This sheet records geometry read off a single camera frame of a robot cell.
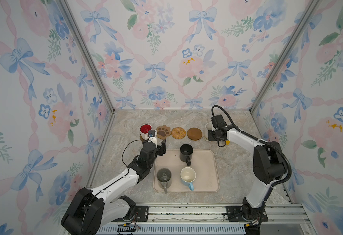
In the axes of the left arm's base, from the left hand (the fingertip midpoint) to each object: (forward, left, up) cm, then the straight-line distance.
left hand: (158, 138), depth 83 cm
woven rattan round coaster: (+16, -12, -17) cm, 26 cm away
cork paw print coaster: (+17, -1, -17) cm, 24 cm away
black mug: (-2, -16, -12) cm, 20 cm away
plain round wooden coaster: (+16, -24, -18) cm, 34 cm away
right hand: (+10, -34, -10) cm, 37 cm away
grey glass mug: (-17, -3, -14) cm, 22 cm away
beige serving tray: (-16, -25, -17) cm, 33 cm away
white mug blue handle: (-15, -17, -16) cm, 28 cm away
